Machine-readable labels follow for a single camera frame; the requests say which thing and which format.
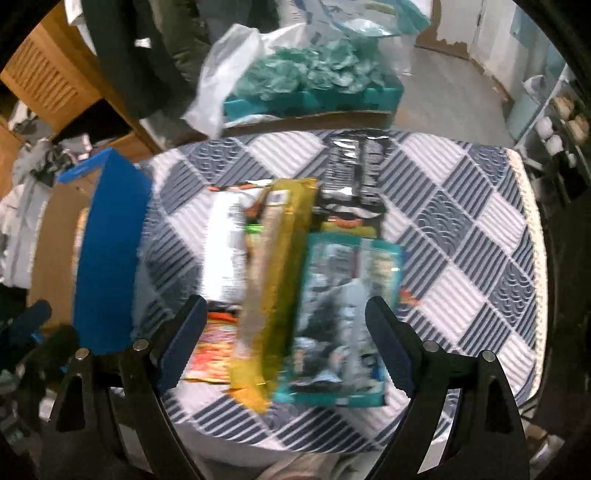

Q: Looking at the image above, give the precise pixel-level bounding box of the white plastic bag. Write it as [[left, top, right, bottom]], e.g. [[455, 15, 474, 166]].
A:
[[182, 23, 306, 139]]

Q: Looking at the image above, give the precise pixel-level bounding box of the red orange snack packet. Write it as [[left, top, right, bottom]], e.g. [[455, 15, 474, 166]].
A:
[[185, 302, 246, 385]]

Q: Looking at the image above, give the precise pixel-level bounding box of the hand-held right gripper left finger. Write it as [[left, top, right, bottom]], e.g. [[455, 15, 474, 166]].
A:
[[41, 295, 208, 480]]

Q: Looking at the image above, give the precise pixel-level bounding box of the teal snack packet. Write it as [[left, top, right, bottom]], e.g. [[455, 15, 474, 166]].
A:
[[272, 232, 405, 408]]

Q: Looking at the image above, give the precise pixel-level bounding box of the white snack packet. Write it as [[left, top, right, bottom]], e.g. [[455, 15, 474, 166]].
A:
[[203, 185, 269, 306]]

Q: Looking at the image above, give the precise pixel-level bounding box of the black snack packet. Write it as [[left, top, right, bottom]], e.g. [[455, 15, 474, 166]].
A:
[[318, 130, 389, 238]]

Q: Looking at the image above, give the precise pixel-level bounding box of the gold snack packet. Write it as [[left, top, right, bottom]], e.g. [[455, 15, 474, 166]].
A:
[[229, 178, 321, 414]]

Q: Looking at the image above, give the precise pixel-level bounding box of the blue cardboard box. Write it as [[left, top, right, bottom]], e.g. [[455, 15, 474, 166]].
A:
[[28, 150, 154, 356]]

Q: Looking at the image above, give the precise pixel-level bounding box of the blue zip plastic bag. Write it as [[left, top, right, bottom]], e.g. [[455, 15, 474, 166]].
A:
[[318, 0, 431, 38]]

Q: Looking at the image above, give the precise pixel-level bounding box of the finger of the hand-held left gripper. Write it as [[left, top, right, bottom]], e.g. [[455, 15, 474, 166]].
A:
[[8, 299, 53, 345]]

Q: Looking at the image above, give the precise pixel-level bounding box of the teal tray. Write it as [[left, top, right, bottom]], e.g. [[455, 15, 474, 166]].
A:
[[224, 83, 403, 123]]

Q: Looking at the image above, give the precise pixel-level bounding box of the dark hanging jacket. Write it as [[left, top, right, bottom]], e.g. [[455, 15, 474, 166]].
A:
[[81, 0, 195, 121]]

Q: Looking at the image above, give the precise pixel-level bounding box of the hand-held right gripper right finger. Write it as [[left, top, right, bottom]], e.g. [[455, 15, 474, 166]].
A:
[[365, 296, 532, 480]]

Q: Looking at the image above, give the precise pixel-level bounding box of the blue white checked tablecloth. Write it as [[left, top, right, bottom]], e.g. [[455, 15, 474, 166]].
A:
[[133, 129, 549, 454]]

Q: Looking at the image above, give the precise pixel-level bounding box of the shelf rack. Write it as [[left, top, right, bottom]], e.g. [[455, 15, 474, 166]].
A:
[[521, 65, 591, 206]]

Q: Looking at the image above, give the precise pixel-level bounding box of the olive hanging jacket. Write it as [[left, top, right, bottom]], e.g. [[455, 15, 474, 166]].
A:
[[157, 0, 223, 61]]

